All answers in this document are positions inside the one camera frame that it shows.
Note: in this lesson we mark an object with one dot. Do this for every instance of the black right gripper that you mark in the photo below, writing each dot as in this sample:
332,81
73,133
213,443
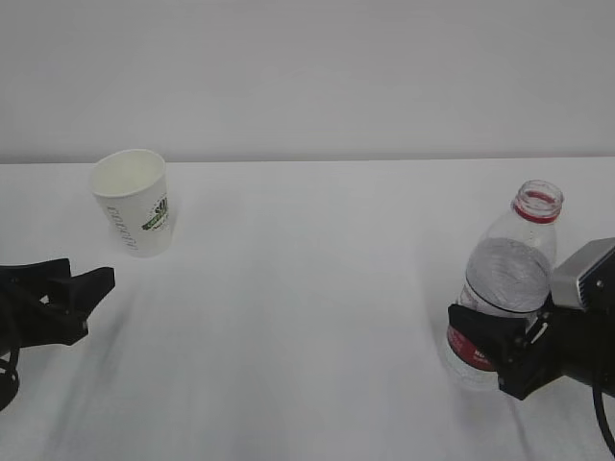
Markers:
531,351

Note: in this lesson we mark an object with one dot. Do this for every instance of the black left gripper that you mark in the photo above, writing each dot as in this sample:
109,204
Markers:
41,304

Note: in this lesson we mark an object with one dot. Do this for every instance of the Nongfu Spring water bottle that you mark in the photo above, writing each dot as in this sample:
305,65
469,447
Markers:
508,272

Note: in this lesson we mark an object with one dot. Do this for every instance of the white paper cup green logo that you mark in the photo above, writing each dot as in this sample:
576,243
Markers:
130,187

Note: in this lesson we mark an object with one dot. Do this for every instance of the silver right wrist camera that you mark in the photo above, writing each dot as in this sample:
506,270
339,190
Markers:
579,281

